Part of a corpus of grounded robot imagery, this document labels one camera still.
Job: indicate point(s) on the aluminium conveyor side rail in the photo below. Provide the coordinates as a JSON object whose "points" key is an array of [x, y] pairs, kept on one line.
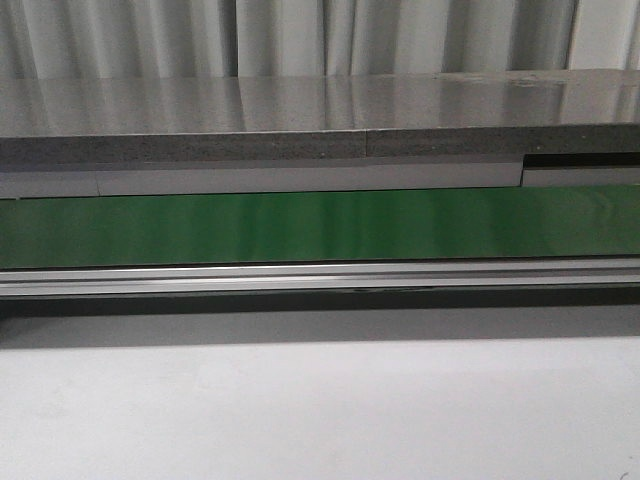
{"points": [[297, 277]]}

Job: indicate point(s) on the grey stone countertop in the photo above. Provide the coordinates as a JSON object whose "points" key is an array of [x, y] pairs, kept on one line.
{"points": [[127, 122]]}

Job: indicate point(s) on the white curtain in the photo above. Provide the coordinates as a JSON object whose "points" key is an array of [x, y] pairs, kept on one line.
{"points": [[165, 39]]}

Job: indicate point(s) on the grey cabinet front panel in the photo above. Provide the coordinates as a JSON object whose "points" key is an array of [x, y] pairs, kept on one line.
{"points": [[309, 175]]}

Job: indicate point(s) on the green conveyor belt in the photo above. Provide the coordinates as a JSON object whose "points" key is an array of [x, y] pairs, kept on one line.
{"points": [[320, 226]]}

